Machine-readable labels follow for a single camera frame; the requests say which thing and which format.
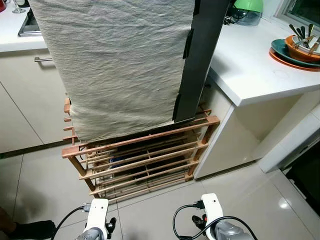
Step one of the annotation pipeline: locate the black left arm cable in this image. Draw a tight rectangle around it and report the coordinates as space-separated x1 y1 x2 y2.
50 202 94 240

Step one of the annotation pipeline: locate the metal sink tray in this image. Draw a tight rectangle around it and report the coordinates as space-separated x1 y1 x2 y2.
17 7 44 38

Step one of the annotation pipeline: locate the black shoe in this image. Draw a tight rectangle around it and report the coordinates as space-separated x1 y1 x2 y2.
0 207 57 240

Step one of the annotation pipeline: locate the orange plate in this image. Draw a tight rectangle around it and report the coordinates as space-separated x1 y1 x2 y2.
268 48 320 73

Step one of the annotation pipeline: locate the wooden slatted rack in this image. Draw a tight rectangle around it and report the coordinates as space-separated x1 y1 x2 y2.
61 97 221 204

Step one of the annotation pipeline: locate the clear wine glass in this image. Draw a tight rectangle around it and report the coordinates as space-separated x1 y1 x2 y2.
11 0 29 15

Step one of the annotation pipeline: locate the dark built-in appliance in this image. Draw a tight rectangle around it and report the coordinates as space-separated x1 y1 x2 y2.
285 140 320 217

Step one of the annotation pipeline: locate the teal plate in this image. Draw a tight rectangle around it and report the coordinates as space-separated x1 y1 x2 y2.
271 39 320 69

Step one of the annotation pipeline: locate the white counter cabinet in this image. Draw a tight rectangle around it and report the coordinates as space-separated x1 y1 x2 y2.
192 17 320 181

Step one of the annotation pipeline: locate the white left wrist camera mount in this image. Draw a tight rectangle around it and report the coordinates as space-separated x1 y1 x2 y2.
85 198 110 240

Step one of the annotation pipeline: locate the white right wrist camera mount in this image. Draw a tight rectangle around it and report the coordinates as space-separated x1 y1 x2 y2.
201 193 225 229

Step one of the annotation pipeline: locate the dark cutlery bunch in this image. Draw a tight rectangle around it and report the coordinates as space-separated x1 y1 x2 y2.
289 22 320 54

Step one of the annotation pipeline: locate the cream kitchen cabinet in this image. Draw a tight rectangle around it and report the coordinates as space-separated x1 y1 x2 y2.
0 0 69 154

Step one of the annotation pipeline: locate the dark window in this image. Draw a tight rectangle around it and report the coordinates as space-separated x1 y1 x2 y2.
280 0 320 27

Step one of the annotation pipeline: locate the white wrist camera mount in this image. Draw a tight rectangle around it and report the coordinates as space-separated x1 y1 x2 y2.
201 193 225 229
85 198 110 240

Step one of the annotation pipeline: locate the orange bowl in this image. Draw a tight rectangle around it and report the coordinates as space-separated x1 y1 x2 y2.
285 34 320 64

